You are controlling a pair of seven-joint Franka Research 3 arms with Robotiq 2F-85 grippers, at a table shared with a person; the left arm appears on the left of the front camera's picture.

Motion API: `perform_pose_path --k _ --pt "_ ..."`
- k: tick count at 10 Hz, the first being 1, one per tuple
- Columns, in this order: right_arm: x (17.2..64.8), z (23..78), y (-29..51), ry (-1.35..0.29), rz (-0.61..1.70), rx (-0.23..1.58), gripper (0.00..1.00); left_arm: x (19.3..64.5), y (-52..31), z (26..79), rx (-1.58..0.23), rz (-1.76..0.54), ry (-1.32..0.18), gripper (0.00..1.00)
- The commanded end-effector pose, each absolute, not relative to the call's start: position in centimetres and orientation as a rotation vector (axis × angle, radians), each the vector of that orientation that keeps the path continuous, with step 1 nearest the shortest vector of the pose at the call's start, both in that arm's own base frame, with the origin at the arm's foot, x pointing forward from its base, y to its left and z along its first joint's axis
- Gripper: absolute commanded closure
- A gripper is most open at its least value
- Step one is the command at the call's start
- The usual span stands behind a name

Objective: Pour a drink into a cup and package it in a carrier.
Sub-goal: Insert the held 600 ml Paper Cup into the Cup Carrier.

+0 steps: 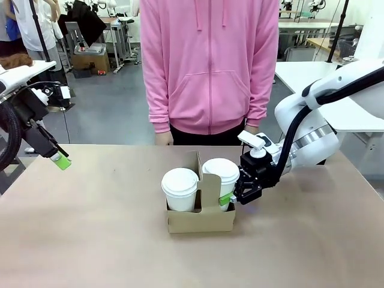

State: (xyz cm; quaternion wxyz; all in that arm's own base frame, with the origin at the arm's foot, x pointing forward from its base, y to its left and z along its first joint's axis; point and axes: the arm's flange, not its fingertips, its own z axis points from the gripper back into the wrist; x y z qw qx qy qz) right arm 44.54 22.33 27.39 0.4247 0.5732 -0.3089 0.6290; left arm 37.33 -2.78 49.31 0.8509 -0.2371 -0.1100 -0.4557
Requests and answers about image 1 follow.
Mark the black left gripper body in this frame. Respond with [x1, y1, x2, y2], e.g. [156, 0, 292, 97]
[20, 120, 60, 159]

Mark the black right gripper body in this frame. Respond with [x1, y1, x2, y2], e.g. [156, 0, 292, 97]
[239, 152, 273, 188]

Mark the brown cardboard cup carrier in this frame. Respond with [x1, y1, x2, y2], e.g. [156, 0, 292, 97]
[166, 149, 237, 235]

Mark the person's left forearm pink sleeve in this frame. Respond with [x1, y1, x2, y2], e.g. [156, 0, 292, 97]
[245, 56, 280, 128]

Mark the person's right forearm pink sleeve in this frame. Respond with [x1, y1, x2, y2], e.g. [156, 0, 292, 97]
[140, 56, 172, 133]

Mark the white plastic cup lid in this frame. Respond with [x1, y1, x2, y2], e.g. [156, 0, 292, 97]
[161, 167, 199, 192]
[202, 157, 241, 184]

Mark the person's right hand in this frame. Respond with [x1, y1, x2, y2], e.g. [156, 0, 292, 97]
[155, 131, 174, 146]

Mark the black right wrist adapter box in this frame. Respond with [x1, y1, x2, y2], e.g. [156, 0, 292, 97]
[260, 161, 286, 190]

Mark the white side table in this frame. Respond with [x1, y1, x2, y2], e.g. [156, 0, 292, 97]
[28, 59, 58, 74]

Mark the brown furry object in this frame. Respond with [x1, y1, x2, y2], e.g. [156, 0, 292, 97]
[0, 53, 34, 69]

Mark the brown cardboard box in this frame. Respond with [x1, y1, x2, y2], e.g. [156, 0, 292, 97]
[71, 52, 112, 73]

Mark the grey plastic bin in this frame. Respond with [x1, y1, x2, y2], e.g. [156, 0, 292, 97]
[74, 43, 107, 56]

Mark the person in pink hoodie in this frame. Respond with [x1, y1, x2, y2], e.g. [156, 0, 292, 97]
[139, 0, 280, 146]

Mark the black stand pole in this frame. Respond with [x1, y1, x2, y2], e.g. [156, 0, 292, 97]
[28, 0, 52, 63]
[326, 0, 350, 64]

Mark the bystander in white shirt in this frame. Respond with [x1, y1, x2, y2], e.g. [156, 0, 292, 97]
[11, 0, 65, 62]

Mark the bystander in blue top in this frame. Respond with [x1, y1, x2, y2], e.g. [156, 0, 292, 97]
[0, 0, 22, 58]

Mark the grey cabinet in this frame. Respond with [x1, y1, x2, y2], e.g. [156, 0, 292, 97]
[284, 46, 318, 63]

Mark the black hanging cloth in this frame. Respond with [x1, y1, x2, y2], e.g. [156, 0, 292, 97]
[57, 0, 107, 49]

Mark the wooden top table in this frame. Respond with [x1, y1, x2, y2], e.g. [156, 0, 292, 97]
[305, 37, 343, 58]

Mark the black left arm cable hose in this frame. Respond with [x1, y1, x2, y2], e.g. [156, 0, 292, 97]
[0, 100, 23, 172]

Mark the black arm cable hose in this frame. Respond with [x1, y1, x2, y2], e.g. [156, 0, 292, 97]
[0, 100, 23, 172]
[275, 73, 384, 182]

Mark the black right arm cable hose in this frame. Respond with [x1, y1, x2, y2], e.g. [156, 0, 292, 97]
[275, 73, 384, 182]

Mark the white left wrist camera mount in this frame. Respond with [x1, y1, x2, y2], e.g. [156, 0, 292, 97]
[31, 85, 72, 107]

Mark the black wire basket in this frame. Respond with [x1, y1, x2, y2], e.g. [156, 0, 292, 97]
[338, 40, 360, 62]

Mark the white frame lab table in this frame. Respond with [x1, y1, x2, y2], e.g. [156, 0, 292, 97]
[278, 17, 340, 62]

